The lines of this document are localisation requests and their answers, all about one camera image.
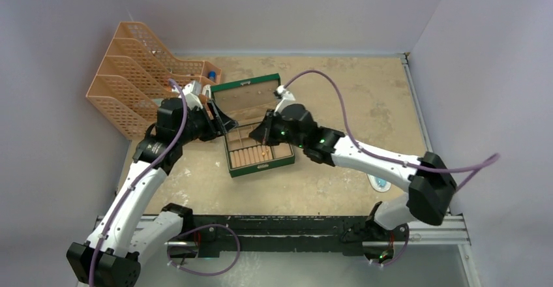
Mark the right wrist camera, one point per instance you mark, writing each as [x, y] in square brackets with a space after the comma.
[285, 98]

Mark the blue white oval dish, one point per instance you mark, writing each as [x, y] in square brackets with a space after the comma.
[378, 184]

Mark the orange mesh file organizer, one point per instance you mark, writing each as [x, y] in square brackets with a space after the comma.
[133, 77]

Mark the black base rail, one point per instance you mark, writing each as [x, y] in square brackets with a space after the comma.
[348, 235]

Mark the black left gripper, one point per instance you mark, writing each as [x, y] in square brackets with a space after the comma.
[220, 124]

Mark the green jewelry box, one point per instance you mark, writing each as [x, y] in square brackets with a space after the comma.
[247, 101]

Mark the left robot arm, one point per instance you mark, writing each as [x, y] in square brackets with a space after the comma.
[114, 252]

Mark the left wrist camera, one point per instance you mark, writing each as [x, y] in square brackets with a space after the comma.
[196, 95]

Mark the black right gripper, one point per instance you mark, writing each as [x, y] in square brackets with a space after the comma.
[264, 134]

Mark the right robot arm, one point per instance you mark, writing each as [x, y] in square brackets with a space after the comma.
[428, 188]

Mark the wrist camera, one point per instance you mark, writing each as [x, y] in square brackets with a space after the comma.
[285, 98]
[196, 95]

